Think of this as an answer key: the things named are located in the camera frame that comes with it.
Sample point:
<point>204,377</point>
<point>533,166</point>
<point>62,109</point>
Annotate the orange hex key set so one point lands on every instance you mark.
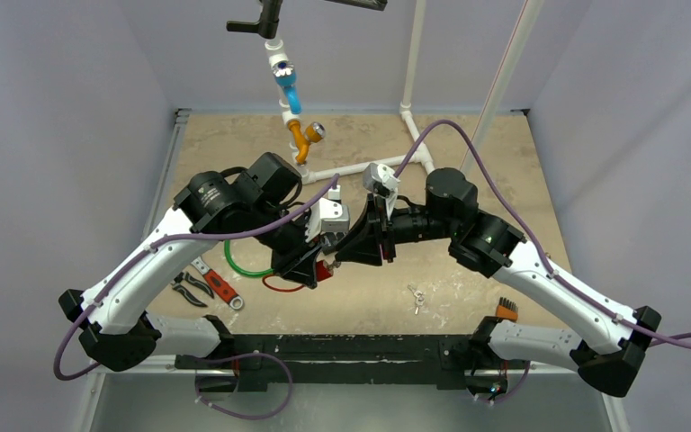
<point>507,310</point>

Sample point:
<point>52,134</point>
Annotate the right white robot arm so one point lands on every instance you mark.
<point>605,342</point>

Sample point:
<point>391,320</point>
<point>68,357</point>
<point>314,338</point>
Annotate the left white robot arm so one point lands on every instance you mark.
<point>111,320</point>

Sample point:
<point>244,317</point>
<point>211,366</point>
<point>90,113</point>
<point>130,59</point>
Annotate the white PVC pipe frame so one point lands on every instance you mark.
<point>275,51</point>

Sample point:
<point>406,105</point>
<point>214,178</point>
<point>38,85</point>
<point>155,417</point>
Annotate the red handled adjustable wrench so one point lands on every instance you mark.
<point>218,285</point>

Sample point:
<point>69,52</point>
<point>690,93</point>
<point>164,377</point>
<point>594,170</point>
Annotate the green cable lock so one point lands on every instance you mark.
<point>237,268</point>

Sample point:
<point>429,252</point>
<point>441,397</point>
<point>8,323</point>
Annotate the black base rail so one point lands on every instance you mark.
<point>446,362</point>

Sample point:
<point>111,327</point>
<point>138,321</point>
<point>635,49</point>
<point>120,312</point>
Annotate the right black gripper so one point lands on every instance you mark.
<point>386,232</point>

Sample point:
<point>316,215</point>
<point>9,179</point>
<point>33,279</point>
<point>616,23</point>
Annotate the white pole with red stripe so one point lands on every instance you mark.
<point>524,25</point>

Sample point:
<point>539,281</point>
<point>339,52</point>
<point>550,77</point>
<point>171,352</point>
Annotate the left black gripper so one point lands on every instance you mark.
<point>299,262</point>

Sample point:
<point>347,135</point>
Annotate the orange tap valve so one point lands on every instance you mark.
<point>303,138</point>

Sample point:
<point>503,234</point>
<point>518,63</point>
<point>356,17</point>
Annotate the black crank handle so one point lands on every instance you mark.
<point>266,25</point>

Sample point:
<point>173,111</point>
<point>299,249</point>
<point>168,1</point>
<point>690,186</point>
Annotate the silver key bunch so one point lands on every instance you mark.
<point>418,298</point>

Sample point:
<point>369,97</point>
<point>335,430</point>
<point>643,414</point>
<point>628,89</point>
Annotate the blue tap valve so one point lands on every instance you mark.
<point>285,76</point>

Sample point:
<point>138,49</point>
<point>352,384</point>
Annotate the red cable lock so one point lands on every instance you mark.
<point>324,270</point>

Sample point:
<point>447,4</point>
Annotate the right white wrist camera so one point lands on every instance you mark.
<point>380,179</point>

